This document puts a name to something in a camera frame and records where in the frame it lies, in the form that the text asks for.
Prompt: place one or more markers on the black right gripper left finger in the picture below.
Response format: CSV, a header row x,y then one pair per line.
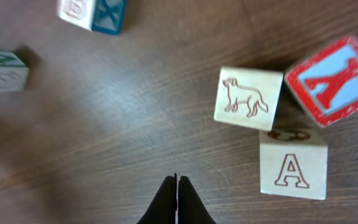
x,y
163,207

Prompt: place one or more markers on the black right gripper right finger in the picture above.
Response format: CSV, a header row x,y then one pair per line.
x,y
190,207

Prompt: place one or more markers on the green edged plain block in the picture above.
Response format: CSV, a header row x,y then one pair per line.
x,y
293,163

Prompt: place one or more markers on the plain wooden picture block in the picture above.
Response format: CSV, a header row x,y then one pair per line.
x,y
248,97

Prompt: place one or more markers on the red Y letter block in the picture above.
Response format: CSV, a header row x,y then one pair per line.
x,y
326,83

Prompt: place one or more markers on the plain red trimmed block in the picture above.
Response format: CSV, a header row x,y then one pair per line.
x,y
13,72

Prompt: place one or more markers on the plain B letter block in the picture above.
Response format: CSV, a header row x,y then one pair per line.
x,y
103,16

